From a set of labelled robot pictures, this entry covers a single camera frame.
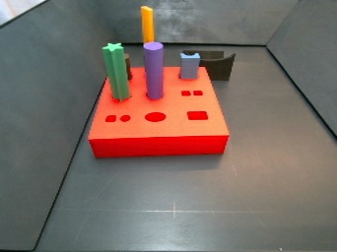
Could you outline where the red peg board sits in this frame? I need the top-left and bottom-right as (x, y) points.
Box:
(88, 67), (228, 158)

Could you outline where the blue arch peg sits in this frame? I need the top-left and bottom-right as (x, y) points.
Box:
(180, 53), (200, 80)

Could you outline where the yellow square-circle peg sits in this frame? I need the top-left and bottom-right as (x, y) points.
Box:
(140, 6), (154, 43)

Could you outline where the purple cylinder peg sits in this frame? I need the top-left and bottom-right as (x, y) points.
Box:
(143, 41), (163, 99)

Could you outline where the black curved holder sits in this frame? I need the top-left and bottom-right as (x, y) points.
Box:
(183, 50), (235, 81)

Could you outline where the brown round peg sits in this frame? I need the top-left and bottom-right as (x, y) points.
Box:
(124, 53), (132, 80)

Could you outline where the green star peg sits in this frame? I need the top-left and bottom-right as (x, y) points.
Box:
(103, 43), (129, 101)

